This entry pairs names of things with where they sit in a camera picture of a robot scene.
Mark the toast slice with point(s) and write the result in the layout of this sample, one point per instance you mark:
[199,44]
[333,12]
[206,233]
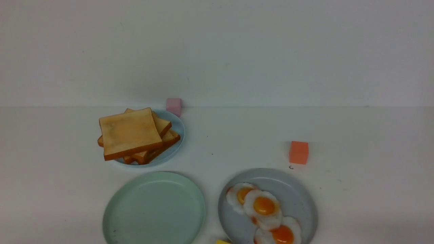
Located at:
[116,143]
[146,157]
[162,124]

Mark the fried egg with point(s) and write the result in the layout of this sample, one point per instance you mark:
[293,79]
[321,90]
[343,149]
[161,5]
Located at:
[235,195]
[263,209]
[289,232]

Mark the light blue bread plate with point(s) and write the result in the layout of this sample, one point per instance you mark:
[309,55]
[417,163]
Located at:
[164,154]

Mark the pink foam cube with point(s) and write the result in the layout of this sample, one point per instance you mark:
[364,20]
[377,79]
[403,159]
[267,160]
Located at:
[174,106]

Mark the orange foam cube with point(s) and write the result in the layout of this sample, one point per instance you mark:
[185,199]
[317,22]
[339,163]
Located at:
[299,152]

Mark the mint green plate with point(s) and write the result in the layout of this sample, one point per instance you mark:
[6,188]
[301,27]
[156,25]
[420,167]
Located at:
[155,208]

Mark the grey egg plate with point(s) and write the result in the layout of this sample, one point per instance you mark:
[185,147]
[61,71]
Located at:
[295,200]

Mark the yellow foam block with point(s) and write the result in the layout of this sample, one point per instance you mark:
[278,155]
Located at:
[222,242]

